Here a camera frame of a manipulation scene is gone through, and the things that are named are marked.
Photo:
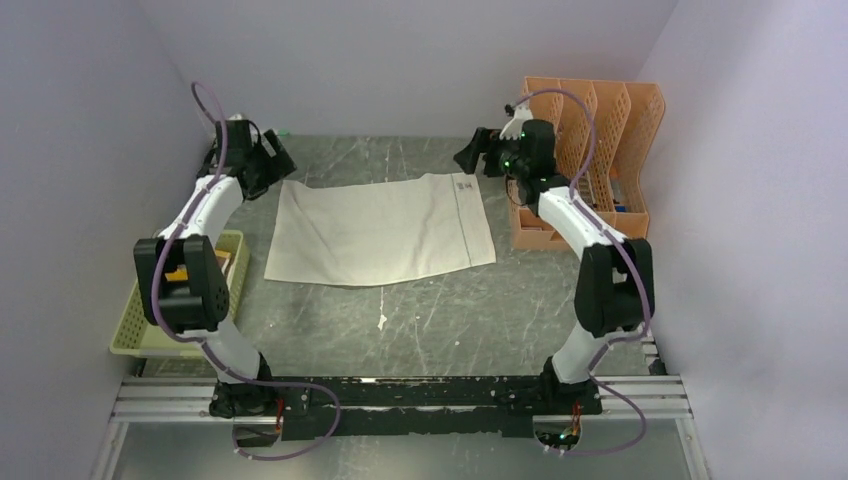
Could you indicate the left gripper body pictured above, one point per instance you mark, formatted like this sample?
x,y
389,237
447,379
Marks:
x,y
269,170

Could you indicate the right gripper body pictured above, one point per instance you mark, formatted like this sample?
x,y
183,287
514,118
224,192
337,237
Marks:
x,y
504,159

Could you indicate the yellow brown bear towel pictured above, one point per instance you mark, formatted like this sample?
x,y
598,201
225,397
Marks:
x,y
182,271

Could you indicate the white towel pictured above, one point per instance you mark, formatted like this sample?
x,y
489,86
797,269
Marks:
x,y
379,234

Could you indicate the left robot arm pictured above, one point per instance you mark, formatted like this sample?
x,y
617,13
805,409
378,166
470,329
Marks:
x,y
182,284

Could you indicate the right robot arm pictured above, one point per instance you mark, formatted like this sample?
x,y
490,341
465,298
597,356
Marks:
x,y
614,297

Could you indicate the orange file organizer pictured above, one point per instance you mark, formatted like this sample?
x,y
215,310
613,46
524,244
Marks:
x,y
627,116

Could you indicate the green plastic basket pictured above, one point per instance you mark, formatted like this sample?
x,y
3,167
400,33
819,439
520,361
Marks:
x,y
135,337

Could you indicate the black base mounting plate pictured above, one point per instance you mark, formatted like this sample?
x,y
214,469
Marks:
x,y
307,408

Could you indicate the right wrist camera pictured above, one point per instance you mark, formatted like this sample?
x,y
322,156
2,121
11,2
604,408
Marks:
x,y
513,129

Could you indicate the aluminium frame rails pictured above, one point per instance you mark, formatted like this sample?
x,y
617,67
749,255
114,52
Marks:
x,y
458,354

